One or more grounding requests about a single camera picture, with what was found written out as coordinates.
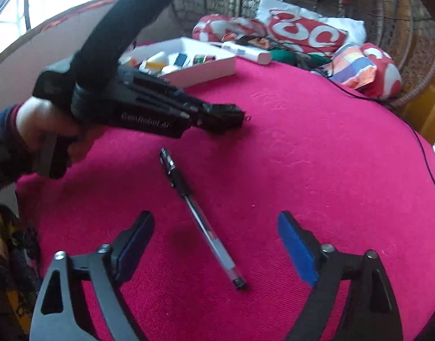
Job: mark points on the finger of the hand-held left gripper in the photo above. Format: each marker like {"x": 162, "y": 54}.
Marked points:
{"x": 203, "y": 108}
{"x": 210, "y": 126}

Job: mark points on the white shallow box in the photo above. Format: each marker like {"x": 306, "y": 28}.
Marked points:
{"x": 210, "y": 69}

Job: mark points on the flat red white cushion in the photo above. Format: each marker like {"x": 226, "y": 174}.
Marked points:
{"x": 306, "y": 32}

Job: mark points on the green cloth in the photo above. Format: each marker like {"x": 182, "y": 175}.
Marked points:
{"x": 292, "y": 57}

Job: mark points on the lumpy red white cushion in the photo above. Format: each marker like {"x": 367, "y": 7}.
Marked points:
{"x": 213, "y": 26}

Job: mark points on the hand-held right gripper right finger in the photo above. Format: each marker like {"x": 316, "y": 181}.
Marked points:
{"x": 299, "y": 252}

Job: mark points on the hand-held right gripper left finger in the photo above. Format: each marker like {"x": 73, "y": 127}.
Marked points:
{"x": 132, "y": 252}

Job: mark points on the plaid cloth pillow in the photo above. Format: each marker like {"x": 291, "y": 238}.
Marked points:
{"x": 352, "y": 64}

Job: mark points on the person's patterned clothing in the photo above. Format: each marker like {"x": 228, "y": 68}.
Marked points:
{"x": 7, "y": 273}

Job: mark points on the clear black gel pen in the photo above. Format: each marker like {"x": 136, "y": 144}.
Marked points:
{"x": 199, "y": 220}

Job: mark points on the wicker hanging chair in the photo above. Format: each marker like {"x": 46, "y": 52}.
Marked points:
{"x": 398, "y": 21}

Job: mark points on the wooden door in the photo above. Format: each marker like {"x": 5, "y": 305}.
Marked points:
{"x": 428, "y": 113}

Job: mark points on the person's left hand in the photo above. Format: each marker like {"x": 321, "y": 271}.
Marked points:
{"x": 36, "y": 120}

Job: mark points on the person's left forearm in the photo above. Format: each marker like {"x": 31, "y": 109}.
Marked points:
{"x": 4, "y": 149}

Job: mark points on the round red white cushion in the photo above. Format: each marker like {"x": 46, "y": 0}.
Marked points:
{"x": 382, "y": 67}

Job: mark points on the red and white cushions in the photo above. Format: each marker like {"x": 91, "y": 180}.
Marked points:
{"x": 352, "y": 28}

